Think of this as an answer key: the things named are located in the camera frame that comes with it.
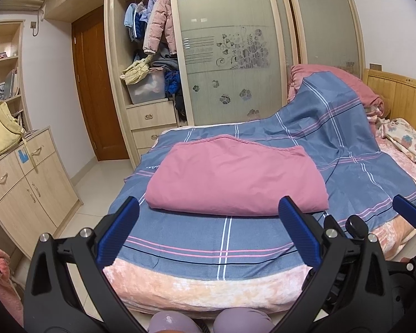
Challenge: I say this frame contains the pink and cream hooded jacket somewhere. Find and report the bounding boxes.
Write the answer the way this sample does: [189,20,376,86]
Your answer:
[145,135,329,217]

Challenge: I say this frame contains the blue clothes pile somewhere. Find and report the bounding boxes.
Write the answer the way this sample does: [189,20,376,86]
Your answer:
[164,70,181,96]

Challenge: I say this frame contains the peach fleece blanket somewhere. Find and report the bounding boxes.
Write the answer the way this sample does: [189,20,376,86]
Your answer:
[103,210,416,320]

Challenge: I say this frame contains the grey folded clothes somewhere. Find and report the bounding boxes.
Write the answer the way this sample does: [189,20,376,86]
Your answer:
[150,44,179,71]

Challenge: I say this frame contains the upper wardrobe drawer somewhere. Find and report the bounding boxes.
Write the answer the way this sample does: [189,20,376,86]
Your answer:
[126,100,177,130]

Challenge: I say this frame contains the blue sticker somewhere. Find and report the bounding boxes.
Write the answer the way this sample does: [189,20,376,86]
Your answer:
[17,149,29,164]

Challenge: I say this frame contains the clear plastic storage box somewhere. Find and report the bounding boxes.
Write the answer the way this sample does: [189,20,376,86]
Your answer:
[127,70,166,105]

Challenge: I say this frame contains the wooden bookshelf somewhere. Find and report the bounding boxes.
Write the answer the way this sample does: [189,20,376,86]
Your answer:
[0,20,32,131]

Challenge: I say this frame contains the floral pillow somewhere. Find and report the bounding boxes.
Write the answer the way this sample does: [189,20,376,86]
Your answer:
[376,118,416,164]

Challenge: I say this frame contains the pink folded quilt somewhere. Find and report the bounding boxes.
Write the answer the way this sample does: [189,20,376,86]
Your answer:
[288,64,389,117]

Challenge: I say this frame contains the brown wooden door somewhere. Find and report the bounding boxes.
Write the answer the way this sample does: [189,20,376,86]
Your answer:
[72,6,129,161]

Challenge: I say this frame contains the lavender trouser knee right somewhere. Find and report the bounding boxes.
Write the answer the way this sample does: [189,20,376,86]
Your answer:
[213,307,275,333]

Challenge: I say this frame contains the wardrobe drawer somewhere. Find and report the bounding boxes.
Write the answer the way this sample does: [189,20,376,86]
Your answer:
[131,125,176,149]
[126,100,177,130]

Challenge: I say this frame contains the wooden headboard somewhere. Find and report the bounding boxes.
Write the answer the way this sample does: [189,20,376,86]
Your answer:
[363,69,416,130]

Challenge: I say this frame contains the lavender trouser knee left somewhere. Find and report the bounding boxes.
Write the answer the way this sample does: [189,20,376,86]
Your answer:
[148,311,202,333]

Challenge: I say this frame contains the pink puffer jacket hanging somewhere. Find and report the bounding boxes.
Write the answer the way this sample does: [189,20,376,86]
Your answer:
[143,0,177,55]

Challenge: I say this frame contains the yellow backpack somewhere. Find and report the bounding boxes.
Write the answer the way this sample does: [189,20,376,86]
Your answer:
[0,101,25,156]

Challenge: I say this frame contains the light wood sideboard cabinet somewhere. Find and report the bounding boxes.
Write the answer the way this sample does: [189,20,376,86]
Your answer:
[0,127,82,258]

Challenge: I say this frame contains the lower wardrobe drawer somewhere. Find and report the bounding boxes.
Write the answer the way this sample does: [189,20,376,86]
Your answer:
[131,125,176,149]

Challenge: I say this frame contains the lavender trouser knee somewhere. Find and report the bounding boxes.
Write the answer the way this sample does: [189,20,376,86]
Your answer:
[148,311,202,333]
[213,307,275,333]

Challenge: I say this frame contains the light blue hanging garment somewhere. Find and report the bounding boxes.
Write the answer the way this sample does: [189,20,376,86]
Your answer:
[124,2,148,41]

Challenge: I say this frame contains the beige crumpled garment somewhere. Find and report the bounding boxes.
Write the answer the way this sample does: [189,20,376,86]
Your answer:
[119,55,153,85]

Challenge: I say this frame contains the pink fluffy towel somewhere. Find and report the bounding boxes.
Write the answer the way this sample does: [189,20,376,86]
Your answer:
[0,248,24,326]

